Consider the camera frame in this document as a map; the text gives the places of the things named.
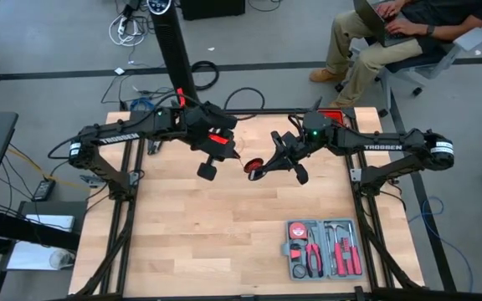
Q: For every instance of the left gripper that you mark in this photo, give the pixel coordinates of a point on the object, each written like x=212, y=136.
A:
x=205, y=125

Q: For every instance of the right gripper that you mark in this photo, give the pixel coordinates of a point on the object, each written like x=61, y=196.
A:
x=314, y=134

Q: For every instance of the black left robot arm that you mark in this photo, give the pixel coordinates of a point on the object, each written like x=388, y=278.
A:
x=115, y=138

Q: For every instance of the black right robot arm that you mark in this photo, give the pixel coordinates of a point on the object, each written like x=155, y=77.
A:
x=387, y=146

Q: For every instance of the red tape measure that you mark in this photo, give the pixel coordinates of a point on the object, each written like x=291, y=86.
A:
x=297, y=231

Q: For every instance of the red plastic bin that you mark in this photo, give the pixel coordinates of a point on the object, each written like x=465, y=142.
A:
x=338, y=113

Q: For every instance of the black red utility knife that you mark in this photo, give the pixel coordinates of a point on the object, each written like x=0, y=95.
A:
x=295, y=253

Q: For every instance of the tan boot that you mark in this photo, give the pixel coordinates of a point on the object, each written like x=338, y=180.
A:
x=341, y=103
x=324, y=75

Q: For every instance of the grey tool kit case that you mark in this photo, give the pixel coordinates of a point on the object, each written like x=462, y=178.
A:
x=322, y=251

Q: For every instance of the red screwdriver bit holder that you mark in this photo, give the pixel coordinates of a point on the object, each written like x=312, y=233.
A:
x=343, y=242

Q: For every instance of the black tower fan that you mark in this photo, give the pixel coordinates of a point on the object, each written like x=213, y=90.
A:
x=174, y=50

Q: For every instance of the black floor box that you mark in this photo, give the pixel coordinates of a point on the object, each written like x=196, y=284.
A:
x=211, y=8

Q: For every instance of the person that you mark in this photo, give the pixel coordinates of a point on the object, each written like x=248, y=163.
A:
x=375, y=54

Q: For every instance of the white power strip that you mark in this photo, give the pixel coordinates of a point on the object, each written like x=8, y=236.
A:
x=121, y=27

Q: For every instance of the blue grey office chair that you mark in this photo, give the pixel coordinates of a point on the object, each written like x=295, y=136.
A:
x=416, y=62

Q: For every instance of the grey laptop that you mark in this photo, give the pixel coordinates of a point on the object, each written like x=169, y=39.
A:
x=375, y=21

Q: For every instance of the person's hand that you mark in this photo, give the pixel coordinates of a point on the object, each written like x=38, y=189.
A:
x=406, y=27
x=389, y=8

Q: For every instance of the black power adapter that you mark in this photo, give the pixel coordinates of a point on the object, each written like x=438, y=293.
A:
x=43, y=190

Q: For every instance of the clear plastic cup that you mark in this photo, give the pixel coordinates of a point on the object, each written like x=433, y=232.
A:
x=61, y=259

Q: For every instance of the black wristwatch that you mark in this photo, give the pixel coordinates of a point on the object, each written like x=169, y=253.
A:
x=430, y=30

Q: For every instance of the black table frame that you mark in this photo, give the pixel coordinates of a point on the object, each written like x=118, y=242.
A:
x=274, y=111

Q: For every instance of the grey metal mounting bracket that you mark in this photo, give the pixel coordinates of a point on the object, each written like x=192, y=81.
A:
x=89, y=180
x=355, y=174

